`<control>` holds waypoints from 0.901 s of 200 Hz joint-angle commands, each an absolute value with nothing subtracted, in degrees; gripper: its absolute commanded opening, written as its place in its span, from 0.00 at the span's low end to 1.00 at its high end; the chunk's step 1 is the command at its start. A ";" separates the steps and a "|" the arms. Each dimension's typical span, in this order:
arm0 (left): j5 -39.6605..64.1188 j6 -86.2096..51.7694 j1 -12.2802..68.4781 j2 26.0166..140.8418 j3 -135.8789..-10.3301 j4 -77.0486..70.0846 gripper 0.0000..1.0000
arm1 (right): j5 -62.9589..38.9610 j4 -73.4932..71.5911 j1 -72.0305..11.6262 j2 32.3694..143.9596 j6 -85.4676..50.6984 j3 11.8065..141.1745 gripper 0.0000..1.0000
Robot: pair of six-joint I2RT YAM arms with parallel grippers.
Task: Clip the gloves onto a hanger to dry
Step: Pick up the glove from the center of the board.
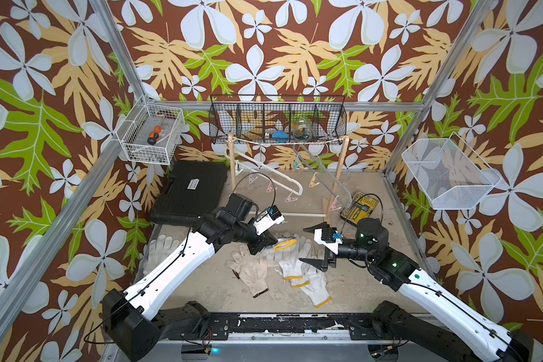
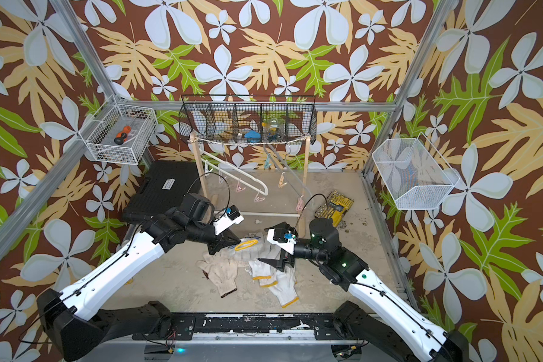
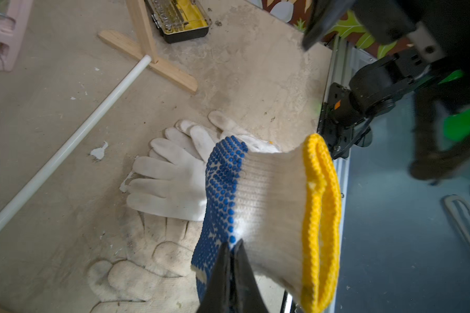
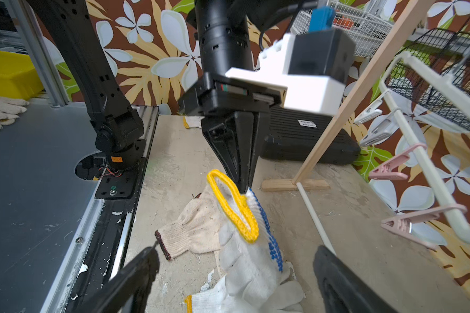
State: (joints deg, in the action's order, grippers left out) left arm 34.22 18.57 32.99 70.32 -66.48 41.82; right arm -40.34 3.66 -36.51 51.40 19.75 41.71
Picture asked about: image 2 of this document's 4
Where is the beige cotton glove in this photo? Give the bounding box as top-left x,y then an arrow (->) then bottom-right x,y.
196,251 -> 238,298

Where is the blue dotted yellow cuff glove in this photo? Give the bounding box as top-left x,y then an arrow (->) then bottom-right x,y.
229,232 -> 271,264

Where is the white clip hanger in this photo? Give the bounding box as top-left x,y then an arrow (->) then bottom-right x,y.
201,150 -> 268,202

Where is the wooden drying rack frame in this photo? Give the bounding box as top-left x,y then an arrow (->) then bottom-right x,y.
187,130 -> 313,227

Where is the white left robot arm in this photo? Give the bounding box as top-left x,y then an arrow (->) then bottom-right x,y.
37,193 -> 244,361

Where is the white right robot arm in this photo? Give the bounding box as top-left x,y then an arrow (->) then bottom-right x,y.
263,219 -> 470,361

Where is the white yellow cuff glove upper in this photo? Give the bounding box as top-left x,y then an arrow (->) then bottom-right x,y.
248,257 -> 277,281

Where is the white yellow cuff glove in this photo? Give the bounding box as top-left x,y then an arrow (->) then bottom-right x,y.
259,266 -> 299,309
248,257 -> 277,281

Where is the white yellow cuff glove lower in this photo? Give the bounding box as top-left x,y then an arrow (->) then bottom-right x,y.
259,266 -> 299,309

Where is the black plastic tool case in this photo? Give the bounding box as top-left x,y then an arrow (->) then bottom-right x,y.
120,160 -> 199,225

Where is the yellow screwdriver bit set case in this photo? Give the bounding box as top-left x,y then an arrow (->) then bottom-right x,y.
315,190 -> 354,227

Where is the blue object in basket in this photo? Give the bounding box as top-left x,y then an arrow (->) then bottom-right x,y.
244,131 -> 262,143

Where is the clear glass jar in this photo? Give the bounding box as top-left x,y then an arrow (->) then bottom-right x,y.
262,119 -> 285,142

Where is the white mesh basket right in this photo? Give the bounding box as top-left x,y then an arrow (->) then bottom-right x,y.
372,133 -> 460,211

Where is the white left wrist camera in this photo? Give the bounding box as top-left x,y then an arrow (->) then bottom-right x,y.
213,205 -> 244,235

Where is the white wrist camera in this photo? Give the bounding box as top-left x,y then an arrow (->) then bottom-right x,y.
265,222 -> 298,255
213,205 -> 244,235

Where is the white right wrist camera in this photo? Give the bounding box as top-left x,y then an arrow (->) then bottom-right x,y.
265,222 -> 298,255

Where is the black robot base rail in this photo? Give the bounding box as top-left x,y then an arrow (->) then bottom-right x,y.
133,313 -> 357,342

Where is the white wire basket left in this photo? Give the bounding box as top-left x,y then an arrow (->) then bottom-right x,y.
83,97 -> 158,165

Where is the black wire basket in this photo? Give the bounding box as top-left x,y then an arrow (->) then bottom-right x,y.
177,95 -> 318,145

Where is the aluminium frame post left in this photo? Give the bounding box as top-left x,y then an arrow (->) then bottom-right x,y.
0,1 -> 117,262

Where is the aluminium frame post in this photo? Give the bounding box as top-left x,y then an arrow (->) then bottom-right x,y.
0,1 -> 117,262
364,0 -> 459,153

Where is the aluminium frame post right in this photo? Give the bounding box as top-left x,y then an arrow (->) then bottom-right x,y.
364,0 -> 459,153

